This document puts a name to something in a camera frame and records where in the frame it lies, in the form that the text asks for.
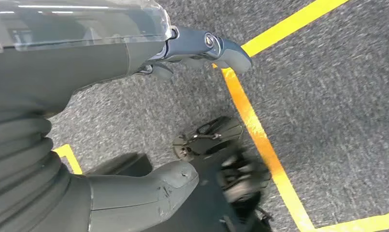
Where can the black robot foot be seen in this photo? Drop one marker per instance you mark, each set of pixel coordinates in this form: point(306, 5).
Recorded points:
point(210, 141)

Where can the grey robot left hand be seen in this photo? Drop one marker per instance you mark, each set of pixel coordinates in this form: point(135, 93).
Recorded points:
point(69, 64)

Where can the yellow floor tape square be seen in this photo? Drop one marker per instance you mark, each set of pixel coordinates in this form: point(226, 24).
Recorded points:
point(261, 137)

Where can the yellow floor tape line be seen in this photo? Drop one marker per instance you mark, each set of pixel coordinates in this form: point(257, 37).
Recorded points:
point(71, 158)

